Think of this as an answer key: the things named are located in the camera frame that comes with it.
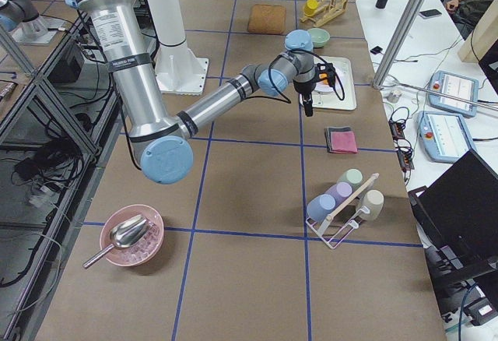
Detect beige tumbler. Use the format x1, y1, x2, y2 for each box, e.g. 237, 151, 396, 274
356, 189, 384, 221

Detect small black pad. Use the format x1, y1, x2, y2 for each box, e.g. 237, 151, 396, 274
370, 46, 383, 54

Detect far teach pendant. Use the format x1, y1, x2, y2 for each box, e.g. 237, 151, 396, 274
429, 70, 479, 118

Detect yellow cup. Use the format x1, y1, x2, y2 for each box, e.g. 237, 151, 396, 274
303, 0, 319, 16

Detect teach pendant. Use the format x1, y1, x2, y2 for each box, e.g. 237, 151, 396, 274
417, 111, 476, 163
429, 70, 479, 118

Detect white plate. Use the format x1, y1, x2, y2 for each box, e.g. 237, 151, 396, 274
314, 72, 343, 93

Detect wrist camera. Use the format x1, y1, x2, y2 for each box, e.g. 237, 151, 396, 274
315, 62, 336, 87

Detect white camera pole stand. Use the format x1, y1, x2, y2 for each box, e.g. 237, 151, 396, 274
147, 0, 209, 95

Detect small metal weight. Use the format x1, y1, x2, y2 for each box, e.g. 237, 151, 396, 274
388, 90, 402, 104

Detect black laptop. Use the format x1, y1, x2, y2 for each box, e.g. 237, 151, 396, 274
409, 149, 497, 301

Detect pink bowl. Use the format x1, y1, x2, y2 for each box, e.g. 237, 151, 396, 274
100, 204, 164, 267

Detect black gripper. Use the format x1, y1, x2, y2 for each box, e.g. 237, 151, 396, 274
293, 80, 316, 117

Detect wooden cup drying rack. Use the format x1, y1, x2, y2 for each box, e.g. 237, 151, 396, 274
300, 0, 351, 28

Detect aluminium frame post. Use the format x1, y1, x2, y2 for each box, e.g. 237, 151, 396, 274
372, 0, 425, 90

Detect white wire cup rack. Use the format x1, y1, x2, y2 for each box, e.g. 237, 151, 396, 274
305, 173, 379, 249

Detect green tumbler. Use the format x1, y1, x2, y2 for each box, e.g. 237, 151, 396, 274
338, 168, 363, 191

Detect smartphone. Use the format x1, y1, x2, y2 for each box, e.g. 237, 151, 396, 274
419, 9, 442, 19

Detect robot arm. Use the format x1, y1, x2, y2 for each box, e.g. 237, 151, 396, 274
66, 0, 318, 184
1, 0, 65, 45

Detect cream bear tray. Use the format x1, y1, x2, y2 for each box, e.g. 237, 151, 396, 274
311, 56, 356, 111

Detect pink and grey cloths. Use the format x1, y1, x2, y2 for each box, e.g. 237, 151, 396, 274
324, 126, 358, 154

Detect green bowl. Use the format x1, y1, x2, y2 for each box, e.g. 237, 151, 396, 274
307, 28, 331, 48

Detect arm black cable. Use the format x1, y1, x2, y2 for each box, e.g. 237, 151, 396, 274
278, 47, 347, 104

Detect metal scoop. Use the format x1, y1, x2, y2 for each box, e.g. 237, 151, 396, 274
82, 215, 150, 269

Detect blue tumbler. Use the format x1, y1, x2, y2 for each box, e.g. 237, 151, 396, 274
307, 194, 336, 222

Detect purple tumbler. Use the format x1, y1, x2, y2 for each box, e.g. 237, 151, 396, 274
325, 181, 352, 206

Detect near teach pendant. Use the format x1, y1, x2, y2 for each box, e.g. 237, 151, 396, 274
417, 111, 476, 163

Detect wooden cutting board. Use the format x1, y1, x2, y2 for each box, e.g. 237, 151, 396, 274
247, 4, 286, 35

